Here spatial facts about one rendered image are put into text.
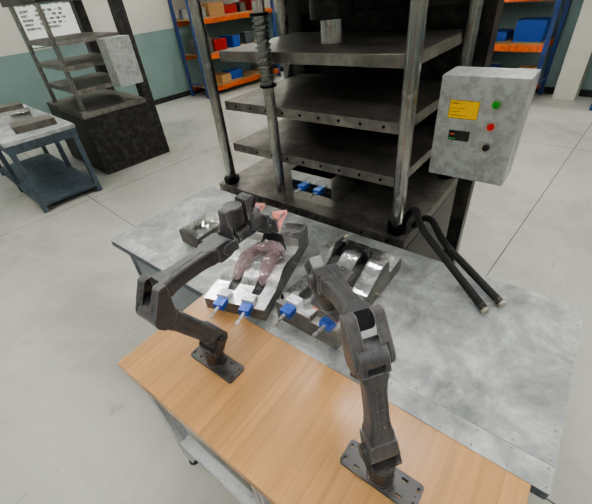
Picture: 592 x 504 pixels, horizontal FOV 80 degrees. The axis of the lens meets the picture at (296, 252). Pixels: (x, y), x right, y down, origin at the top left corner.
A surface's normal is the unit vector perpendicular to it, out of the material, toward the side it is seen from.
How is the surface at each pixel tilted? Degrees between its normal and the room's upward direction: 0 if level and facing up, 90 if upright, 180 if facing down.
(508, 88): 90
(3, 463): 0
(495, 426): 0
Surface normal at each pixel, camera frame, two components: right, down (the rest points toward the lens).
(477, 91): -0.61, 0.52
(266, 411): -0.09, -0.80
